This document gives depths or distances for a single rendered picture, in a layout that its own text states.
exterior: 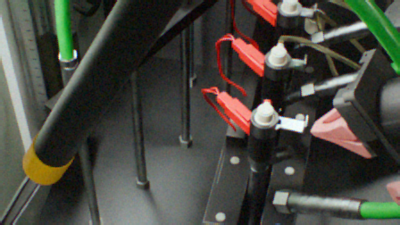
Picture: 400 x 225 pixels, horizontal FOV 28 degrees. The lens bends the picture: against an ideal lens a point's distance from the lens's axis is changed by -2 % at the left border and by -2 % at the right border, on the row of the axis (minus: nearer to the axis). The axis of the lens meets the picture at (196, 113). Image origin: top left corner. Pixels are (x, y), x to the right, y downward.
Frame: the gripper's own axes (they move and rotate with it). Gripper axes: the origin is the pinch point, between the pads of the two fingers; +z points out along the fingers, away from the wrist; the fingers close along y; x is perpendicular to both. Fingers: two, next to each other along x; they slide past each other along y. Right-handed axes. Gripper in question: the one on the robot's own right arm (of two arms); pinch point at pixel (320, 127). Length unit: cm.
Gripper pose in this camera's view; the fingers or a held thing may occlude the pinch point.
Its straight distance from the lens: 81.0
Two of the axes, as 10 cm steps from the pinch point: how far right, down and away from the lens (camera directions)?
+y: -6.2, -7.0, -3.5
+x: -4.7, 6.9, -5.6
